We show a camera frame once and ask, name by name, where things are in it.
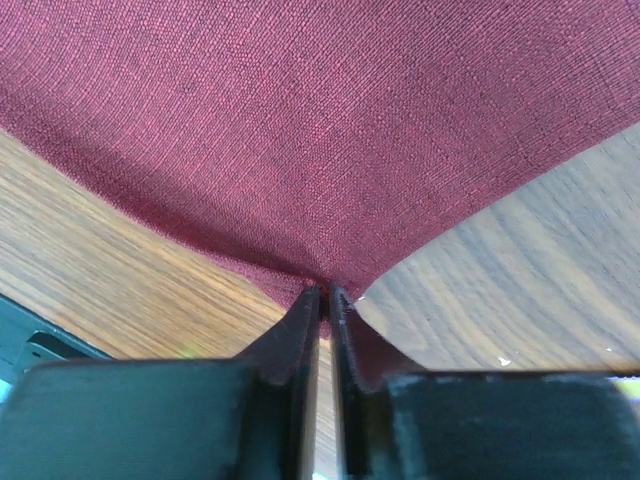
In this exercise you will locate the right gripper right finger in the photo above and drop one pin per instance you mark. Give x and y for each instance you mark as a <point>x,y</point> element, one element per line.
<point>396,419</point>

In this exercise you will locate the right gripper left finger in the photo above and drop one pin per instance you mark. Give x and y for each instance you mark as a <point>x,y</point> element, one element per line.
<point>249,416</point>

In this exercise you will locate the dark red cloth napkin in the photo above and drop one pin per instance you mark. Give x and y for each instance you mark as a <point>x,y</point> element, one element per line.
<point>304,142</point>

